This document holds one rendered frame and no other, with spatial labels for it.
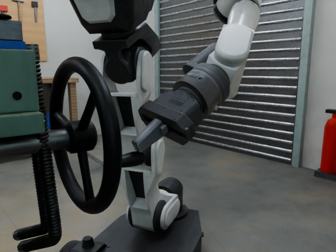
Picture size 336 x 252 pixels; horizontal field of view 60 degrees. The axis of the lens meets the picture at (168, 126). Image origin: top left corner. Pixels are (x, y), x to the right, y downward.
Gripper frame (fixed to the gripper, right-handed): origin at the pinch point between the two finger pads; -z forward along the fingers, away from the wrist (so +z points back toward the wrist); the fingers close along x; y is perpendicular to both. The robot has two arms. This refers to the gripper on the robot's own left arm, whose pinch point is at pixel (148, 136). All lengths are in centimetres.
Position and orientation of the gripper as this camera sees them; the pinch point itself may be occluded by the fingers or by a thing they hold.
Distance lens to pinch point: 50.2
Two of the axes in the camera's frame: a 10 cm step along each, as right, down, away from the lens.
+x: -6.9, -3.1, 6.5
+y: -2.5, -7.4, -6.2
